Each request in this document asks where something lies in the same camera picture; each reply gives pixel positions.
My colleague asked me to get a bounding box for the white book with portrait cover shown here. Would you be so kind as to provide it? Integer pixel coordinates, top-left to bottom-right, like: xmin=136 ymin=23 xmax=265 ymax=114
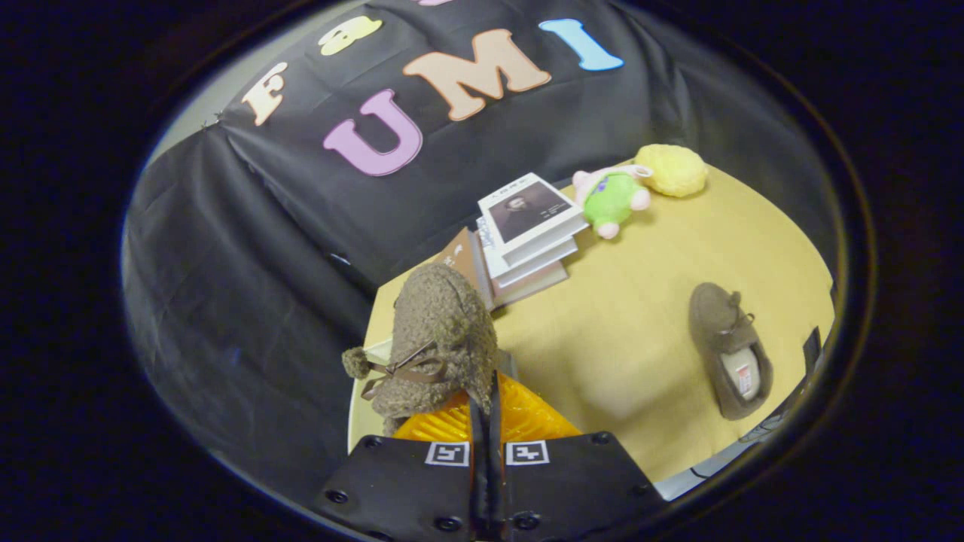
xmin=477 ymin=173 xmax=589 ymax=266

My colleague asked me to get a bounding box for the black object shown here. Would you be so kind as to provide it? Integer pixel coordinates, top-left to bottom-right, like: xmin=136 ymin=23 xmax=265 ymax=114
xmin=801 ymin=326 xmax=826 ymax=377

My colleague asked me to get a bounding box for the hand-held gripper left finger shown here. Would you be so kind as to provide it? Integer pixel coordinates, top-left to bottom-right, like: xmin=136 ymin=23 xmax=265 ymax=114
xmin=315 ymin=384 xmax=489 ymax=542

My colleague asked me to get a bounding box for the yellow plush toy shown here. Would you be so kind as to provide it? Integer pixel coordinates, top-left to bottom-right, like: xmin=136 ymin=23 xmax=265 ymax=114
xmin=634 ymin=145 xmax=709 ymax=198

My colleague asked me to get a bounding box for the brown fuzzy shoe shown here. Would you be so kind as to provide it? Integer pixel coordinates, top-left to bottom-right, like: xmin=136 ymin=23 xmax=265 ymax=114
xmin=343 ymin=262 xmax=499 ymax=437
xmin=688 ymin=282 xmax=774 ymax=421

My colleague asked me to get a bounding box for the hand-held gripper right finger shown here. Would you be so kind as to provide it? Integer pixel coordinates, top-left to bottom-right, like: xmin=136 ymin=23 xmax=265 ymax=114
xmin=488 ymin=373 xmax=665 ymax=542

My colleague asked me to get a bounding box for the green and pink plush toy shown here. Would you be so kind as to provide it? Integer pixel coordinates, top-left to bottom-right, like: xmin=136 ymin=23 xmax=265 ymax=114
xmin=572 ymin=166 xmax=654 ymax=240

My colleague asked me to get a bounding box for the black backdrop cloth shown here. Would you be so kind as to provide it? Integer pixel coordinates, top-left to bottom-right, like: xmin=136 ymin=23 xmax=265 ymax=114
xmin=124 ymin=0 xmax=837 ymax=498

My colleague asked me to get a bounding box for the brown book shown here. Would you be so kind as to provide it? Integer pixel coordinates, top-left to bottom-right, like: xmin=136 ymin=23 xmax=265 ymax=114
xmin=433 ymin=228 xmax=496 ymax=311

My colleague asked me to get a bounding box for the grey book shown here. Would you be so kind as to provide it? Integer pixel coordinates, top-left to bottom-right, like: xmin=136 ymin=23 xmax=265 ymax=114
xmin=490 ymin=260 xmax=570 ymax=306

